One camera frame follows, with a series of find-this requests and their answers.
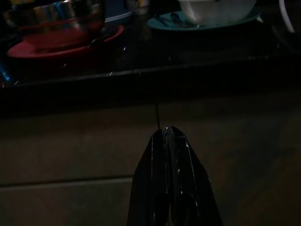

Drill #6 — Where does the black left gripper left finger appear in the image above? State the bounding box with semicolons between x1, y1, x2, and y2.
127;130;171;226

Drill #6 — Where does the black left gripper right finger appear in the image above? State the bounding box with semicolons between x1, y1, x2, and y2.
166;126;223;226

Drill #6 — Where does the white bowl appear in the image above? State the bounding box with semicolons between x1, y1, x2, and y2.
177;0;257;25

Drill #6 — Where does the light blue plate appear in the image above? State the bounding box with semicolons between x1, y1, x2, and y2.
146;10;262;32

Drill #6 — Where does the red plate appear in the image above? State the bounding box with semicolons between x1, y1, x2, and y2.
7;23;125;58

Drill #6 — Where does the white printed mug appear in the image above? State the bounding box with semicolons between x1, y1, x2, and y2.
127;0;151;15

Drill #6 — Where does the stainless steel bowl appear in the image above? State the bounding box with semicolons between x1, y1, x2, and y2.
4;0;107;46

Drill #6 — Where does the white water hose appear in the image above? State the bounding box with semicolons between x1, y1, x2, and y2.
278;0;296;34

